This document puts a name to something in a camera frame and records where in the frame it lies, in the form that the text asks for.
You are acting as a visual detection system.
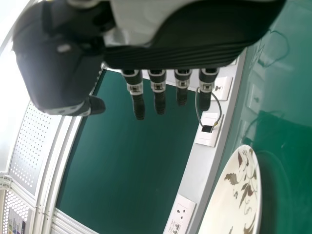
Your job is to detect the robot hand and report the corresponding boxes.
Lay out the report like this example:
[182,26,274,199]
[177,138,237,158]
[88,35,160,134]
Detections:
[11,0,286,121]

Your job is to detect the plate with brown leaf pattern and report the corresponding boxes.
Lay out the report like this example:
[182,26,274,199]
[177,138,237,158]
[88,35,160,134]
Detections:
[196,144,263,234]

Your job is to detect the white socket strip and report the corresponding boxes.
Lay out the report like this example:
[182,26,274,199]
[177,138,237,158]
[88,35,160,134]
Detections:
[160,52,247,234]

